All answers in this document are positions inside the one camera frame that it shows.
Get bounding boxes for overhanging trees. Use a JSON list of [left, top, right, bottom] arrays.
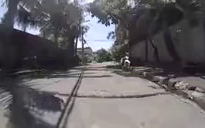
[[87, 0, 205, 62]]

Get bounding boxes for dark fence wall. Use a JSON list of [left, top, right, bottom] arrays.
[[0, 21, 80, 73]]

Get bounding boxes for motorcycle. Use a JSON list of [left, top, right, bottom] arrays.
[[119, 52, 133, 72]]

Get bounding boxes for building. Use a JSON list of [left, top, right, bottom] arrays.
[[75, 46, 110, 58]]

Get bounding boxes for grey concrete road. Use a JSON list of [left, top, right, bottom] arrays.
[[0, 61, 205, 128]]

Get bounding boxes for rubble strip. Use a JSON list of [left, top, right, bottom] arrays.
[[129, 65, 205, 115]]

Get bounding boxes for row of palm trees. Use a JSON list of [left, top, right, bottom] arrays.
[[1, 0, 92, 58]]

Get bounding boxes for green bushes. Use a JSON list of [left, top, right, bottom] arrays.
[[94, 49, 124, 64]]

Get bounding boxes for grey shaded wall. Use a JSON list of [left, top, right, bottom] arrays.
[[129, 15, 205, 74]]

